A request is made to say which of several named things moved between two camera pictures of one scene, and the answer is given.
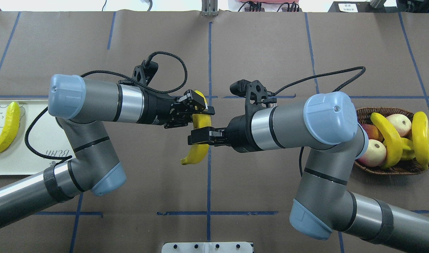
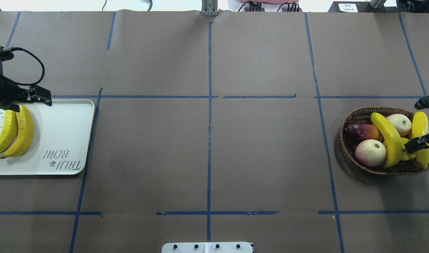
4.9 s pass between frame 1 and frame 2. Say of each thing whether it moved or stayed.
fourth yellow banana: stayed
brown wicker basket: stayed
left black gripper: moved
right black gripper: moved
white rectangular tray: stayed
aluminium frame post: stayed
